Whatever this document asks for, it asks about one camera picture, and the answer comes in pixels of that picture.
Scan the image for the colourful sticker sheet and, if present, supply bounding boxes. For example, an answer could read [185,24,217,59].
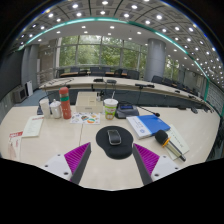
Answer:
[69,112,101,126]

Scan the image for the long curved conference desk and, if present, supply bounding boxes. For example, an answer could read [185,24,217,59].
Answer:
[38,75,214,113]

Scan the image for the white lidded mug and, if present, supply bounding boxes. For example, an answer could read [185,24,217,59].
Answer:
[49,98,63,120]

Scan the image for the white paper sheet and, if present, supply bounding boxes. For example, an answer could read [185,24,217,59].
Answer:
[164,124,191,161]

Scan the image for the green paper cup with straw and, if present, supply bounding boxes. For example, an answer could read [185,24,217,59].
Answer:
[103,89,119,121]

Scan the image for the group of dark chairs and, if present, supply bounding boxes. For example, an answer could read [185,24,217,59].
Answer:
[56,65,224,161]

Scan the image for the red drink bottle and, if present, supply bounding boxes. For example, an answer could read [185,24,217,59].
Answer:
[58,86,73,120]

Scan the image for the white document with red heading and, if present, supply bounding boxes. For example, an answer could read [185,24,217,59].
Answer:
[21,115,45,139]

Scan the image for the group of ceiling lights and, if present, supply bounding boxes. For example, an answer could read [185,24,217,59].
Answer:
[18,0,224,88]

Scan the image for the red and white leaflet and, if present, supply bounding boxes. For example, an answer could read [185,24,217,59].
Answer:
[7,130,24,163]

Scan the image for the black computer mouse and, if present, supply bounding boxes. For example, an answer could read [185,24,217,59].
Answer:
[106,129,123,146]

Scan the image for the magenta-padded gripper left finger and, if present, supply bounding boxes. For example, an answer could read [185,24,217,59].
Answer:
[42,142,93,186]

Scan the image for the black mouse pad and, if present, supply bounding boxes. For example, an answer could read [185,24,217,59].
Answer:
[95,125,135,160]

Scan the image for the white cardboard box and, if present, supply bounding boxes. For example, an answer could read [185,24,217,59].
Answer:
[75,91,104,114]

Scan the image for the blue and white book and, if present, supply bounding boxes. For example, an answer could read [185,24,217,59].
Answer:
[125,114,172,140]

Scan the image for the black gooseneck desk microphone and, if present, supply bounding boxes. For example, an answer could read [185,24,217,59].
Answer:
[35,92,61,116]

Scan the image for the black conference microphone unit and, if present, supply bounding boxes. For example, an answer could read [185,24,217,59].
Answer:
[114,103,161,120]

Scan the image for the grey monitor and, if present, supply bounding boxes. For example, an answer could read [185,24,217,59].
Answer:
[11,85,28,104]

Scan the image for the stack of white paper cups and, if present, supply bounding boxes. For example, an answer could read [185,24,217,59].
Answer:
[39,97,52,119]

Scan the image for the black handheld microphone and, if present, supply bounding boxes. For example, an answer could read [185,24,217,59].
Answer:
[154,129,187,163]

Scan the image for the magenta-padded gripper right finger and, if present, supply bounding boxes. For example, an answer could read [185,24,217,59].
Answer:
[131,142,182,186]

